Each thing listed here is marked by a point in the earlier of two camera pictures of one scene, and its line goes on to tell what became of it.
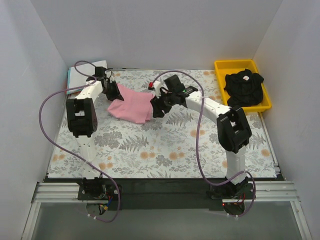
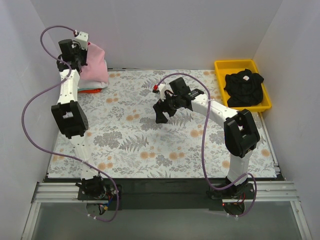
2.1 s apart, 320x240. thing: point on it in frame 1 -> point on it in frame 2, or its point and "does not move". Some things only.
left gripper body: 113,90 -> 81,58
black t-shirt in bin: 244,88 does not move
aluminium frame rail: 67,192 does not move
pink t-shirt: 136,107 -> 96,69
